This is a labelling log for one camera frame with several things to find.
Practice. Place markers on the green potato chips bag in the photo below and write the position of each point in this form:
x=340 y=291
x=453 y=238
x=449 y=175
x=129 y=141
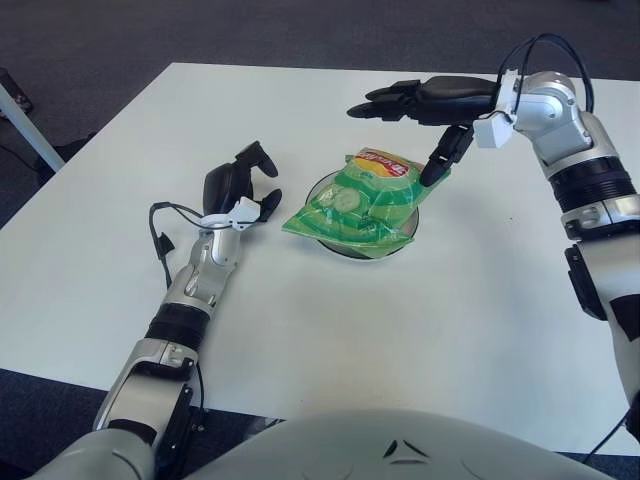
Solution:
x=360 y=205

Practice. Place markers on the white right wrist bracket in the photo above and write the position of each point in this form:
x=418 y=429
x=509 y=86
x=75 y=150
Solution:
x=492 y=132

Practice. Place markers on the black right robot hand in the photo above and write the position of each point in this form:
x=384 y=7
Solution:
x=450 y=97

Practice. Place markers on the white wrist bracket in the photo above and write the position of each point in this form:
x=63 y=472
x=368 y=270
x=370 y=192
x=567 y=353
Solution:
x=247 y=210
x=492 y=132

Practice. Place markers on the black box under side table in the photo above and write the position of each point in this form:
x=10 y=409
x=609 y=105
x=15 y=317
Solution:
x=15 y=90

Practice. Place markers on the white plate with black rim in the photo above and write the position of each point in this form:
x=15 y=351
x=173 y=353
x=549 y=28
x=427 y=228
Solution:
x=319 y=192

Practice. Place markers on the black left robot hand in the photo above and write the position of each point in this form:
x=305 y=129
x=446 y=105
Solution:
x=222 y=185

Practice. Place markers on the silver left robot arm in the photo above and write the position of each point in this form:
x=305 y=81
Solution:
x=200 y=280

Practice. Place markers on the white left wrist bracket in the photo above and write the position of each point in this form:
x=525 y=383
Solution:
x=247 y=210

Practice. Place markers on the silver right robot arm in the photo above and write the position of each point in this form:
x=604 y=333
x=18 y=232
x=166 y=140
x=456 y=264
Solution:
x=565 y=130

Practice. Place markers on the grey robot torso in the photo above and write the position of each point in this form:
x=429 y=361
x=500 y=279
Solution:
x=390 y=450

